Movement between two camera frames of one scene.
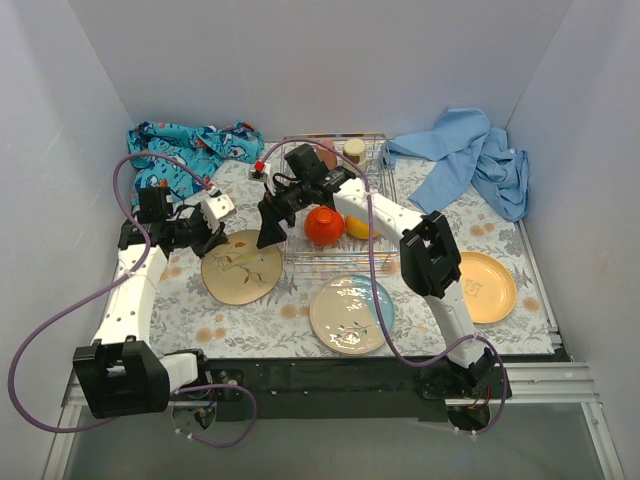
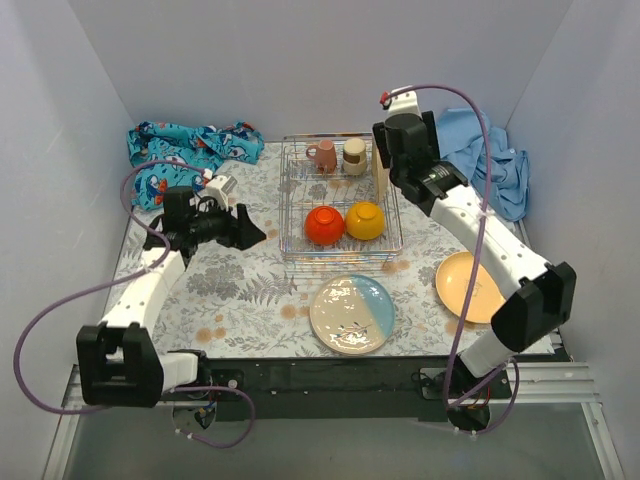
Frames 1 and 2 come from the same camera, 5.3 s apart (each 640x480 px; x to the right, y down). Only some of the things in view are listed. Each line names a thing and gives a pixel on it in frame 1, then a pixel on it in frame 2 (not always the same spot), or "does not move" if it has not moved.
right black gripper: (275, 210) to (380, 138)
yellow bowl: (358, 228) does not move
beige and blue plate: (344, 313) does not move
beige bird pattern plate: (238, 272) to (381, 176)
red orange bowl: (324, 225) does not move
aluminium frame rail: (565, 383) does not move
